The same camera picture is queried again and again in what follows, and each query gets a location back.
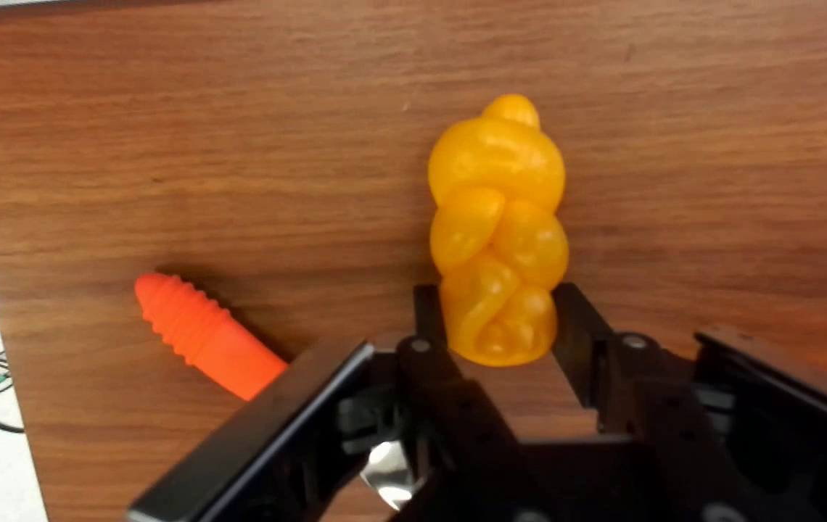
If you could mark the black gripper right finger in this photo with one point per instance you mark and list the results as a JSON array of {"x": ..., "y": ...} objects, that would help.
[{"x": 625, "y": 386}]

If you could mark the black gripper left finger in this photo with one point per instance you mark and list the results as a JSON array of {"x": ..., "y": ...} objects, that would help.
[{"x": 451, "y": 395}]

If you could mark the braided yellow plastic bread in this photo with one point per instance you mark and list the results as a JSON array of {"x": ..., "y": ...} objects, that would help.
[{"x": 499, "y": 223}]

